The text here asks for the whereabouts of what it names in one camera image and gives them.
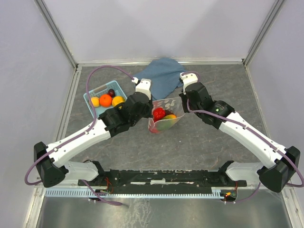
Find red bell pepper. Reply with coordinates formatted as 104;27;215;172
152;107;166;122

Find orange tangerine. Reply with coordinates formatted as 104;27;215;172
112;96;125;107

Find clear zip top bag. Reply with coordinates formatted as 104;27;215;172
148;97;185;133

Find small dark plum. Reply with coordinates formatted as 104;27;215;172
107;89;116;97

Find orange persimmon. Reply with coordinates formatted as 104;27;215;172
99;94;112;107

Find green orange mango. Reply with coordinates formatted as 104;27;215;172
155;114;177;132

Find small yellow orange fruit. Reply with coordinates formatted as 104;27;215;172
91;97;100;108

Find bright red apple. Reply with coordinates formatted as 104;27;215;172
149;128;159;133

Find dark red apple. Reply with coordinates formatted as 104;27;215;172
165;110;172;116

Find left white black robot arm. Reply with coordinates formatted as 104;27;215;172
34;92;153;188

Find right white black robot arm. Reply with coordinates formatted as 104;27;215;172
180;81;300;193

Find blue folded cloth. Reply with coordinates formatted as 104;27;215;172
133;58;186;100

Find light blue plastic basket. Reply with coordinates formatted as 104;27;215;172
83;80;129;119

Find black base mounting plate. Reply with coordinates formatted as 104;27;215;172
87;170;247;195

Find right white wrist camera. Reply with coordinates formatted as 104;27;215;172
180;72;200;90

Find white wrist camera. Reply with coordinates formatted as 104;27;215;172
180;72;200;90
132;77;152;100

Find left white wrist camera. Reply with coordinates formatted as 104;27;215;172
132;77;152;100

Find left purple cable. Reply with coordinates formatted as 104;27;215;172
24;65;137;206

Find purple cable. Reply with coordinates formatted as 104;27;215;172
180;70;304;204
24;65;137;206

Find light blue cable duct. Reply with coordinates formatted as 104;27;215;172
45;186;228;198

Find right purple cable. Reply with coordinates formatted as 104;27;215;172
180;70;304;204

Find aluminium frame profiles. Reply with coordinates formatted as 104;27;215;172
25;0;304;228

